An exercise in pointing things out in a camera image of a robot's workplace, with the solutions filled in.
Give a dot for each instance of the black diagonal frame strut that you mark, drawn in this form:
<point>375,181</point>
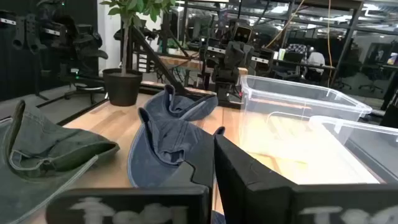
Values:
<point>158,62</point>

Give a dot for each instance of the black office chair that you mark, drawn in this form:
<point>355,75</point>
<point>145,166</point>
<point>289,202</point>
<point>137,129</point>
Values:
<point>88,46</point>

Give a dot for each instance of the black background robot arm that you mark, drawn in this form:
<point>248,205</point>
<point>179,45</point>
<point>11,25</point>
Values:
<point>40,34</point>

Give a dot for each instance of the clear plastic storage bin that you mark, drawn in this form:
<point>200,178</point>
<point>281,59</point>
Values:
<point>357,146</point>
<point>280,93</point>

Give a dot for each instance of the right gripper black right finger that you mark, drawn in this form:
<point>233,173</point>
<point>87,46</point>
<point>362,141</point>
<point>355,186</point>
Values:
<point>267,199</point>

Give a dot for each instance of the wooden background desk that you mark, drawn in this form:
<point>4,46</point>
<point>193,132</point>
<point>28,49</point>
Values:
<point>186,62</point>

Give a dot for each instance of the person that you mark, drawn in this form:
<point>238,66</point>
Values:
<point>315,62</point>

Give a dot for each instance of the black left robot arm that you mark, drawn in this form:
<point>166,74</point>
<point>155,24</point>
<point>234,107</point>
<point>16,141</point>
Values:
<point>228,90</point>

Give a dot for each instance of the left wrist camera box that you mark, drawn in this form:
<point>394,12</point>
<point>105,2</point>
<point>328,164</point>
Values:
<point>243,33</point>

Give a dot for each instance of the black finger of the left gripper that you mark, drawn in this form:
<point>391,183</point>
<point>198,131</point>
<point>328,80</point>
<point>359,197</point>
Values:
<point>228,56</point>
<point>247,57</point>

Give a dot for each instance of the potted plant in black pot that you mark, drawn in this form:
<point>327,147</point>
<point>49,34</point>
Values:
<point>122,88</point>

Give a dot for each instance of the dark grey knitted cloth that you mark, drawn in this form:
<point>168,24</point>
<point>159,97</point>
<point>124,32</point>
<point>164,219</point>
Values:
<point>46,140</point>

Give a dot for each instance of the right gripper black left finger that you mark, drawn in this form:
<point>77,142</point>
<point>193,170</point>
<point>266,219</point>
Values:
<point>130,207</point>

